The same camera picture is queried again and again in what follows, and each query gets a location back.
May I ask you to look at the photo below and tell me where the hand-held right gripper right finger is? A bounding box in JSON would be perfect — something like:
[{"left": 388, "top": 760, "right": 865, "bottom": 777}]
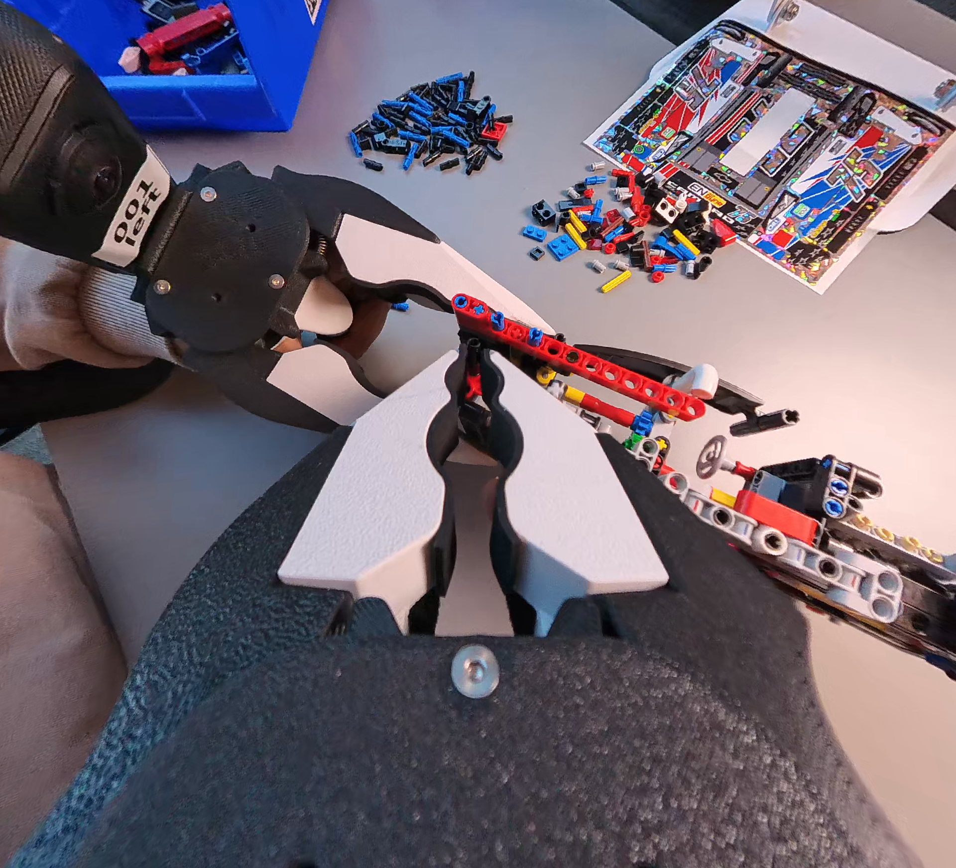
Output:
[{"left": 484, "top": 351, "right": 669, "bottom": 638}]

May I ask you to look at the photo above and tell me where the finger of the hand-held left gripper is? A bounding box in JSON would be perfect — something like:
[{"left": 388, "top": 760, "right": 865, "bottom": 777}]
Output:
[
  {"left": 331, "top": 211, "right": 555, "bottom": 336},
  {"left": 265, "top": 347, "right": 391, "bottom": 429}
]

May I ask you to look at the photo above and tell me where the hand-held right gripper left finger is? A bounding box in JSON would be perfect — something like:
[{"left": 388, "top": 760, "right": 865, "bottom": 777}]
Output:
[{"left": 276, "top": 349, "right": 460, "bottom": 635}]

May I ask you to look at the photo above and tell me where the lego car model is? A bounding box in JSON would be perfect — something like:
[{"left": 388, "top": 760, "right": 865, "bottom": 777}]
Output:
[{"left": 452, "top": 289, "right": 956, "bottom": 682}]

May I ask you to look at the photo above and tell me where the person's left forearm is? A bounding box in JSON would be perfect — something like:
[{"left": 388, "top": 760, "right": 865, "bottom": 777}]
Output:
[{"left": 0, "top": 237, "right": 188, "bottom": 372}]

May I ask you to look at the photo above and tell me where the pile of black blue pins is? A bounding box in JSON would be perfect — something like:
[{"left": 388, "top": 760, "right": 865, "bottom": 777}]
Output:
[{"left": 347, "top": 71, "right": 516, "bottom": 176}]

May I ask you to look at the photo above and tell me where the blue bin with tag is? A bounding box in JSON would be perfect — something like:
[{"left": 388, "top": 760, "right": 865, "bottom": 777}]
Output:
[{"left": 0, "top": 0, "right": 348, "bottom": 133}]

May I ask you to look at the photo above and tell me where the black chair armrest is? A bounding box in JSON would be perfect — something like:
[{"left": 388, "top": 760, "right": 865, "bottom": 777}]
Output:
[{"left": 0, "top": 356, "right": 176, "bottom": 447}]

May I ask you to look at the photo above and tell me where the pile of mixed coloured pieces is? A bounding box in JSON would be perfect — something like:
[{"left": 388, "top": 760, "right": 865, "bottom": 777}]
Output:
[{"left": 520, "top": 162, "right": 740, "bottom": 294}]

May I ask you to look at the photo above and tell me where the holographic sticker sheet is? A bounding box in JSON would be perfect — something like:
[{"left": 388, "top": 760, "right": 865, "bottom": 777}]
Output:
[{"left": 583, "top": 20, "right": 956, "bottom": 296}]

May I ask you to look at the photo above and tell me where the white metal book stand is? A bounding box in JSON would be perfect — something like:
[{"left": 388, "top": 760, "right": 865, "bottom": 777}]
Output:
[{"left": 650, "top": 0, "right": 956, "bottom": 234}]

